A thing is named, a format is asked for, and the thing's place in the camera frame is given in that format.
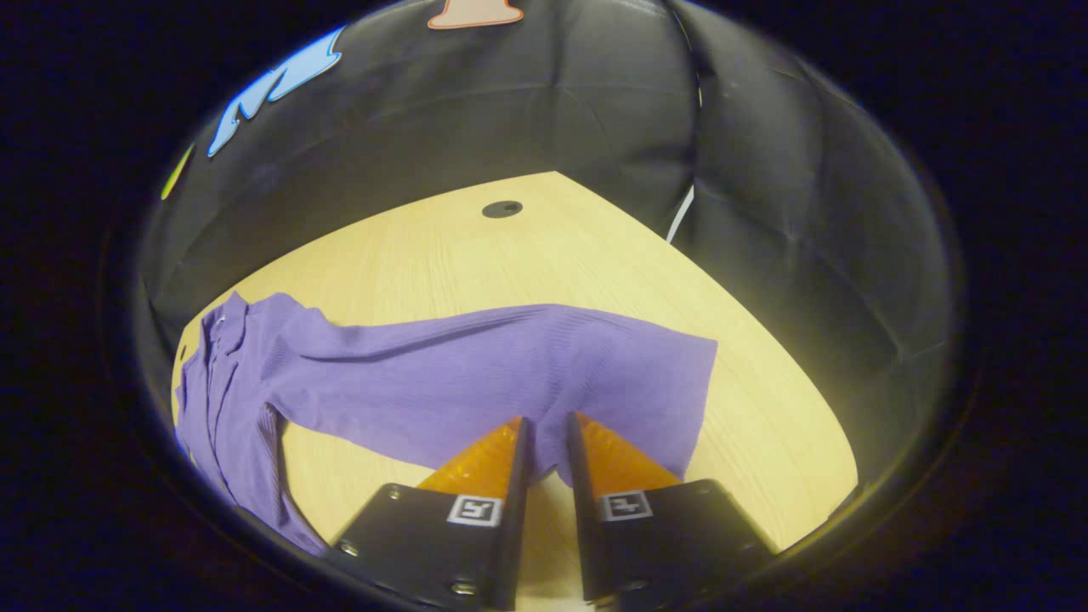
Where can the black backdrop cloth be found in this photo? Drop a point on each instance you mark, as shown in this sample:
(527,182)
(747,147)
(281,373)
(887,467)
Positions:
(552,119)

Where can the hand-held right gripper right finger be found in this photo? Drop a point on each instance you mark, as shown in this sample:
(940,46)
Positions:
(585,510)

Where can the black table grommet hole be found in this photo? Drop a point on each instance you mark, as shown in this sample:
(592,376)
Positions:
(501,209)

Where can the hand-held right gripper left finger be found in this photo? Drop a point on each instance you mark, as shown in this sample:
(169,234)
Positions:
(517,510)

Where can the purple knit cardigan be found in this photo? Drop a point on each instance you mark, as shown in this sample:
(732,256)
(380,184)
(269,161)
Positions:
(476,374)

